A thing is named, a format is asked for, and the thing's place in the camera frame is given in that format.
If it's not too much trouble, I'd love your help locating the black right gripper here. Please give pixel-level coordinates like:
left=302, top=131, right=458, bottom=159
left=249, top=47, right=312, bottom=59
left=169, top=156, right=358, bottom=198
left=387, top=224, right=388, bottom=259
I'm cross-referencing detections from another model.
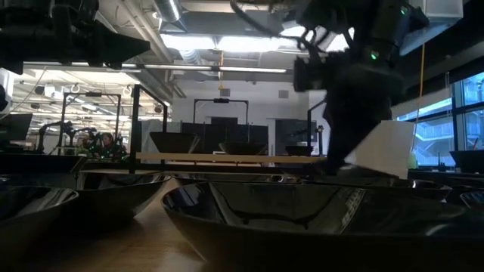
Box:
left=319, top=60, right=405, bottom=175

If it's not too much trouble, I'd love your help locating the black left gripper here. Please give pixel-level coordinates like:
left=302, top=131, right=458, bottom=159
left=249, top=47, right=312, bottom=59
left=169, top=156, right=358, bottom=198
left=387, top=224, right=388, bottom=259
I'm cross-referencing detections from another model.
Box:
left=0, top=17, right=151, bottom=75

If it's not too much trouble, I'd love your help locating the white faceted plant pot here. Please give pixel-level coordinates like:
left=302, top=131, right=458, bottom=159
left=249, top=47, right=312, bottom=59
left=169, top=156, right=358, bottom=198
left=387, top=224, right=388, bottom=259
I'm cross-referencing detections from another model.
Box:
left=343, top=119, right=416, bottom=179

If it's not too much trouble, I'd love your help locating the black computer monitor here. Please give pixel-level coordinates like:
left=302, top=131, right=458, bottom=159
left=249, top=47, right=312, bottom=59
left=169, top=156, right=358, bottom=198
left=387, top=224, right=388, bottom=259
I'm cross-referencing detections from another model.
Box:
left=0, top=113, right=34, bottom=142
left=275, top=119, right=318, bottom=144

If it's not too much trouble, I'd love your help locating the person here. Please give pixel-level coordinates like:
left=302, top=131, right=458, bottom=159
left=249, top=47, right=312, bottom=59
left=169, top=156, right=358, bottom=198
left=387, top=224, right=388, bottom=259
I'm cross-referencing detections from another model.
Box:
left=98, top=131, right=117, bottom=152

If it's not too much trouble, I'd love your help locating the wooden shelf board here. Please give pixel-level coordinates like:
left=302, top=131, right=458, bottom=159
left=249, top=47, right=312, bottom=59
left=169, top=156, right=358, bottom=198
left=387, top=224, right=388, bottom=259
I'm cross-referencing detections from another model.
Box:
left=135, top=152, right=328, bottom=165

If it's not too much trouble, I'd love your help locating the long ceiling light bar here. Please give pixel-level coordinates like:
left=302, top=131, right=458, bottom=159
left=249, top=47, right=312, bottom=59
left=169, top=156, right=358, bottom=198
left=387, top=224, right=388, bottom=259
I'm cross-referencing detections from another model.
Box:
left=22, top=60, right=288, bottom=75

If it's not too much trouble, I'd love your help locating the black tapered tub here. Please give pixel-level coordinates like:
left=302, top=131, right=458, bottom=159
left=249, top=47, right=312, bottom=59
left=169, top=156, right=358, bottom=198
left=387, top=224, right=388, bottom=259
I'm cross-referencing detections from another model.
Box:
left=448, top=150, right=484, bottom=175

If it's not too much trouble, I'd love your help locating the black background gantry frame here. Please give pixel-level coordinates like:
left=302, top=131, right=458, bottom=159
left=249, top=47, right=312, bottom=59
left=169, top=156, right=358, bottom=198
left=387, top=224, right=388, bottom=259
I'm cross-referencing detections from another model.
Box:
left=192, top=97, right=250, bottom=125
left=60, top=91, right=123, bottom=147

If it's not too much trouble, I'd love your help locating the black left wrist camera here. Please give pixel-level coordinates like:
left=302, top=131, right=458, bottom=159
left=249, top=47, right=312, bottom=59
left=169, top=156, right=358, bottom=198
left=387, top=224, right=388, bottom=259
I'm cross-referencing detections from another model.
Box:
left=52, top=0, right=100, bottom=22

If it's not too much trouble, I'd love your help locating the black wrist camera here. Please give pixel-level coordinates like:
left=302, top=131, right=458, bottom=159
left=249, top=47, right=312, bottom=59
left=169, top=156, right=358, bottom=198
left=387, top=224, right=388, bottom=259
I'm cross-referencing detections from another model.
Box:
left=293, top=56, right=330, bottom=93
left=52, top=0, right=100, bottom=22

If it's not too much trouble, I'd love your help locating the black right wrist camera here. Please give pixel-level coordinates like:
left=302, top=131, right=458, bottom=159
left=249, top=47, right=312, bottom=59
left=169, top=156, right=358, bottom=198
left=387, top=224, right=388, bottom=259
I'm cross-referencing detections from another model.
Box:
left=293, top=56, right=330, bottom=93

